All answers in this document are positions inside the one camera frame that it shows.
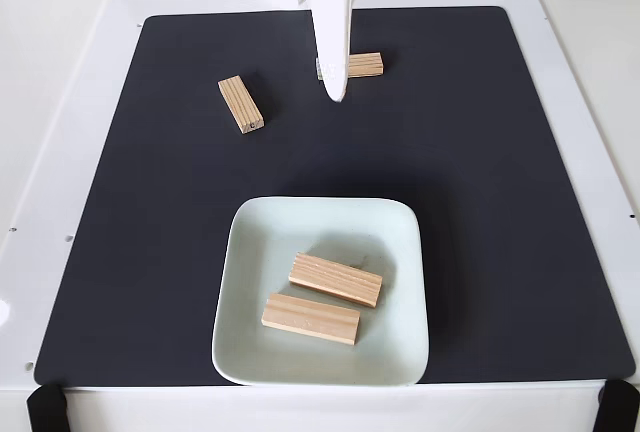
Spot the wooden block with dark lines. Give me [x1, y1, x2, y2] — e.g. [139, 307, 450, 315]
[316, 51, 385, 82]

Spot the pale square ceramic plate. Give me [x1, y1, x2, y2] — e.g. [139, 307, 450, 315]
[211, 195, 430, 387]

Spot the black rubber mat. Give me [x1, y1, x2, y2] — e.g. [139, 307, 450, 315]
[33, 5, 636, 387]

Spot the striped block with knot end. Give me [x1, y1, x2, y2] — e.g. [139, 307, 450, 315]
[217, 74, 266, 136]

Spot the striped grain wooden block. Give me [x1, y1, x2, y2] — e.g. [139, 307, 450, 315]
[288, 251, 384, 309]

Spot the smooth light wooden block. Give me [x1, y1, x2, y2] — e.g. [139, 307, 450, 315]
[261, 292, 362, 347]

